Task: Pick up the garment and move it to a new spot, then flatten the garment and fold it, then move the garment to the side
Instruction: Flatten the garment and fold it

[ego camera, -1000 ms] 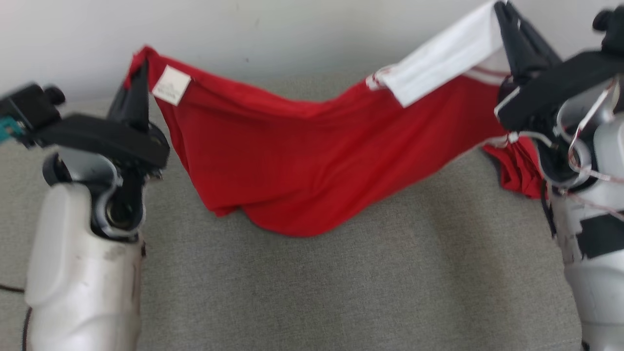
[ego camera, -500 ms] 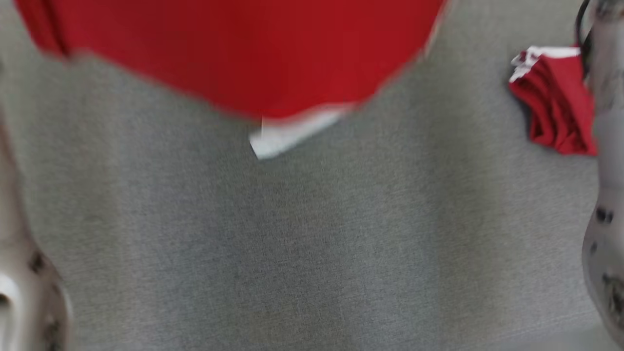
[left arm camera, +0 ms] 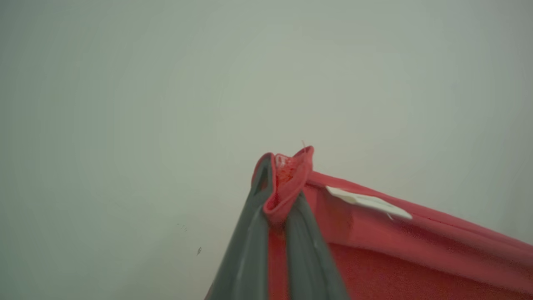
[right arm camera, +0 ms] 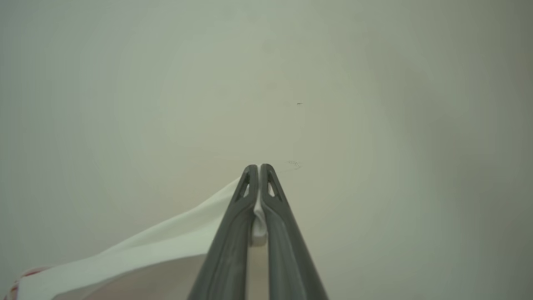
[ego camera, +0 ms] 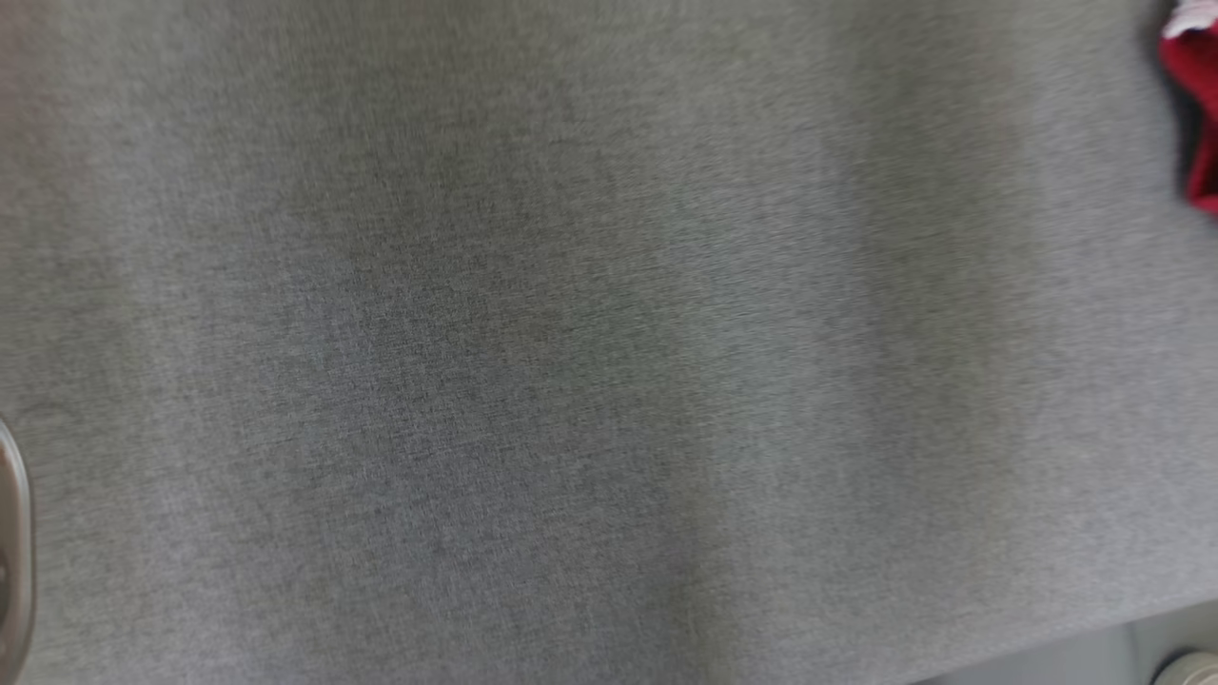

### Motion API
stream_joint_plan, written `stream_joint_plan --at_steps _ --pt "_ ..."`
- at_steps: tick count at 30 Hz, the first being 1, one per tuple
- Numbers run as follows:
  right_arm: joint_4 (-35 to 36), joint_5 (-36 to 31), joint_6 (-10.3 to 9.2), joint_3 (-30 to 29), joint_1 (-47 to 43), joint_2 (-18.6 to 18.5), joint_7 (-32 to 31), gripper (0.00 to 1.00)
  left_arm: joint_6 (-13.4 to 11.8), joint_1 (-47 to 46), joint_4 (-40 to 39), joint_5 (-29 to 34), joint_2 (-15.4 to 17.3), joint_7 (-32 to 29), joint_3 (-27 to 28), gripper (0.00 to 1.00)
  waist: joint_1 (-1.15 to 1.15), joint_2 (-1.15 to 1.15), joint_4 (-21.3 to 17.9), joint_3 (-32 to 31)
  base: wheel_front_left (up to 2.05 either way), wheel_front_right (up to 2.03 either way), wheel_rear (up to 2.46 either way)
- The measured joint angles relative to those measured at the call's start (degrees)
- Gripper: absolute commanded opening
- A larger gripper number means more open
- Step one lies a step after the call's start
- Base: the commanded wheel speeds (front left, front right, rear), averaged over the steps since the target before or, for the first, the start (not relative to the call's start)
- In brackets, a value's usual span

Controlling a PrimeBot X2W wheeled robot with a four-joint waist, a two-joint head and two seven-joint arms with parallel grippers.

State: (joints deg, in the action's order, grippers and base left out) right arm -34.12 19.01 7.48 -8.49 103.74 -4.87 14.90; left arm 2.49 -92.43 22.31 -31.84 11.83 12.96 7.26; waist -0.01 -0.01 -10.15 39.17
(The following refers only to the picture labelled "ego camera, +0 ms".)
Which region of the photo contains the red shorts white hem band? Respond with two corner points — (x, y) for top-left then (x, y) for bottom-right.
(1157, 0), (1218, 215)

